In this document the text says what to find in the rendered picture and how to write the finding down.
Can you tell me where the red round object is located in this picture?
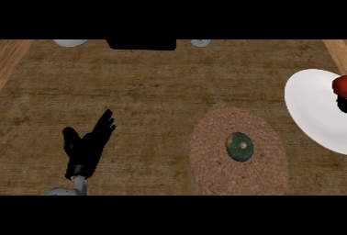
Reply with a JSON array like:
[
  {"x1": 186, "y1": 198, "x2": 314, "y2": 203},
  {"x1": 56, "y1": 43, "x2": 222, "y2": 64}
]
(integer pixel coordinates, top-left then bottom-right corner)
[{"x1": 332, "y1": 75, "x2": 347, "y2": 99}]

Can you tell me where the round woven brown placemat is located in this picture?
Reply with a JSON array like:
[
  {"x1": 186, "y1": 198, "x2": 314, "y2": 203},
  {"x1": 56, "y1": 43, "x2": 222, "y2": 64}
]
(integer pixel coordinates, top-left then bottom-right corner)
[{"x1": 188, "y1": 106, "x2": 289, "y2": 196}]

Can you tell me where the black box appliance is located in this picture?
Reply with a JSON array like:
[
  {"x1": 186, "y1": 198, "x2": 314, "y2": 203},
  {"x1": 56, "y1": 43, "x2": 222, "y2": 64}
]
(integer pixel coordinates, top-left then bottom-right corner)
[{"x1": 106, "y1": 39, "x2": 177, "y2": 51}]

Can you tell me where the pale grey round object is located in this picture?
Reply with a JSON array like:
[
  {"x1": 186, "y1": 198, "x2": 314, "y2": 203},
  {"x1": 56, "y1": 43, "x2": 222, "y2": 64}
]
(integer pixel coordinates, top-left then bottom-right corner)
[{"x1": 51, "y1": 39, "x2": 90, "y2": 48}]

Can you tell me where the small grey round object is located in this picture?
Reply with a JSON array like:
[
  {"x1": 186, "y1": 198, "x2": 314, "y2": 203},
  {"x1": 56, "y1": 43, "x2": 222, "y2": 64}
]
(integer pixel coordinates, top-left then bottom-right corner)
[{"x1": 190, "y1": 39, "x2": 211, "y2": 49}]

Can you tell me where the white round plate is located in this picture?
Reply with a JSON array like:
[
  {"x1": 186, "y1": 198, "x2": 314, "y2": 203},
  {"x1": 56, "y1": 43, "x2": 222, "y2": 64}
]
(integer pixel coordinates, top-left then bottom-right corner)
[{"x1": 283, "y1": 68, "x2": 347, "y2": 155}]

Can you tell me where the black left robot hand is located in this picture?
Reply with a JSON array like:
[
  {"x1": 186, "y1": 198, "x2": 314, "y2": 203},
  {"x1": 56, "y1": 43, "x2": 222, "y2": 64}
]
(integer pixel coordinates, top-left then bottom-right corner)
[{"x1": 60, "y1": 108, "x2": 118, "y2": 181}]

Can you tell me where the green bell pepper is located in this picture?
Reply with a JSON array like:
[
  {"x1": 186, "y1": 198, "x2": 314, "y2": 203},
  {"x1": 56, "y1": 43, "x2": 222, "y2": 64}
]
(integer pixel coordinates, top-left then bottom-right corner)
[{"x1": 224, "y1": 131, "x2": 255, "y2": 163}]

